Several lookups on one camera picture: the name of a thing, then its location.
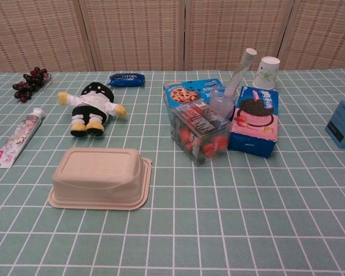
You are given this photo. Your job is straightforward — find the green checked tablecloth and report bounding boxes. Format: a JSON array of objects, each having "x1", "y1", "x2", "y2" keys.
[{"x1": 0, "y1": 68, "x2": 345, "y2": 276}]

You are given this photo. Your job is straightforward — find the floral toothpaste tube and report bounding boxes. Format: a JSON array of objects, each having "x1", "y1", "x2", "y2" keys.
[{"x1": 0, "y1": 108, "x2": 45, "y2": 169}]

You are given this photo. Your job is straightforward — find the black and white plush doll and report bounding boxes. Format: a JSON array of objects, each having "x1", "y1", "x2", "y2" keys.
[{"x1": 56, "y1": 81, "x2": 128, "y2": 137}]

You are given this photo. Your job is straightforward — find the white paper cup green print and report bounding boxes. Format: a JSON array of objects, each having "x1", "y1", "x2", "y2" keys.
[{"x1": 252, "y1": 56, "x2": 281, "y2": 90}]

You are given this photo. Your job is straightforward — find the blue Oreo packet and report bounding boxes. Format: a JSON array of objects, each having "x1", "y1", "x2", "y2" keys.
[{"x1": 107, "y1": 72, "x2": 146, "y2": 88}]

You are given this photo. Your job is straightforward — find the dark red grape bunch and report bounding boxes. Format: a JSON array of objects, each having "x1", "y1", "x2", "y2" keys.
[{"x1": 11, "y1": 66, "x2": 53, "y2": 104}]

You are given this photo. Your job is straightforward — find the woven folding screen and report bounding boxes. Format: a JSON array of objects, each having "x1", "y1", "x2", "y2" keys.
[{"x1": 0, "y1": 0, "x2": 345, "y2": 72}]

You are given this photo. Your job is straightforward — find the beige lidded food container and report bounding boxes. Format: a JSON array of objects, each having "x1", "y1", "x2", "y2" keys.
[{"x1": 48, "y1": 147, "x2": 152, "y2": 210}]

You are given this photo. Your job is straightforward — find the clear tube with white cap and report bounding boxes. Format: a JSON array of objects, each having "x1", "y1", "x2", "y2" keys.
[{"x1": 223, "y1": 48, "x2": 258, "y2": 101}]

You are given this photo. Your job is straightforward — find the pink and blue Oreo box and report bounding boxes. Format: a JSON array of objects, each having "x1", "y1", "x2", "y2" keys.
[{"x1": 227, "y1": 85, "x2": 280, "y2": 159}]

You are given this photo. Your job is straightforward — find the small blue cardboard box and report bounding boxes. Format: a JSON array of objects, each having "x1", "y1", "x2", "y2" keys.
[{"x1": 324, "y1": 99, "x2": 345, "y2": 150}]

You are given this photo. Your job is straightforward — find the small clear plastic cup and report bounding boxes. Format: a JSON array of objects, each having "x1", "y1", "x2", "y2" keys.
[{"x1": 208, "y1": 85, "x2": 237, "y2": 120}]

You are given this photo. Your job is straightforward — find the blue chocolate chip cookie box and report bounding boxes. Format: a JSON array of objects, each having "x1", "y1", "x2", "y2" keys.
[{"x1": 163, "y1": 78, "x2": 224, "y2": 136}]

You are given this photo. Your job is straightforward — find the clear plastic snack box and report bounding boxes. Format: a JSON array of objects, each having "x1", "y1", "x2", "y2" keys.
[{"x1": 170, "y1": 99, "x2": 231, "y2": 167}]

